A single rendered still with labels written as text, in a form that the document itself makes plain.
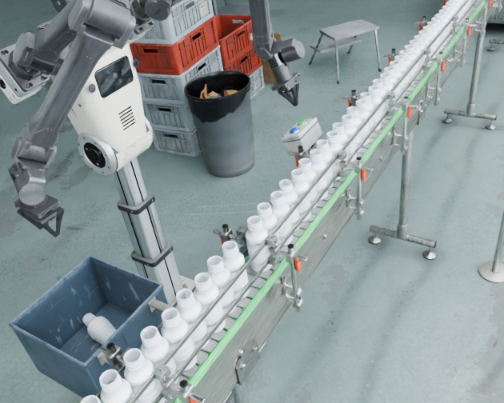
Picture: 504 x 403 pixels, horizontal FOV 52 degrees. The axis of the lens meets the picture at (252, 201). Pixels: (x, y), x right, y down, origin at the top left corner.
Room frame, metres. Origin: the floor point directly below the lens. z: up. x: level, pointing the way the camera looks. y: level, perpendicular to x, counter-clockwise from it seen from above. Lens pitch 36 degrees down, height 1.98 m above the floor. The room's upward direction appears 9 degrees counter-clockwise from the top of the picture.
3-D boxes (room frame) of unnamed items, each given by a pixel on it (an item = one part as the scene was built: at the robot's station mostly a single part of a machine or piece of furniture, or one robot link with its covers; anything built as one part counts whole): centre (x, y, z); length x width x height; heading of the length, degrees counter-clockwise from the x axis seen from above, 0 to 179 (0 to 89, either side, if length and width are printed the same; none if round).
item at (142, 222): (1.57, 0.42, 0.74); 0.11 x 0.11 x 0.40; 53
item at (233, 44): (4.40, 0.04, 0.55); 0.61 x 0.41 x 0.22; 146
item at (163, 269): (1.57, 0.42, 0.49); 0.13 x 0.13 x 0.40; 53
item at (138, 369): (0.67, 0.28, 1.08); 0.06 x 0.06 x 0.17
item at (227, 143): (3.24, 0.11, 0.32); 0.45 x 0.45 x 0.64
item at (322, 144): (1.38, -0.24, 1.08); 0.06 x 0.06 x 0.17
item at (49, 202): (1.08, 0.53, 1.32); 0.10 x 0.07 x 0.07; 50
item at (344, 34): (4.70, -1.08, 0.21); 0.61 x 0.47 x 0.41; 16
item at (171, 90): (3.78, 0.38, 0.55); 0.61 x 0.41 x 0.22; 150
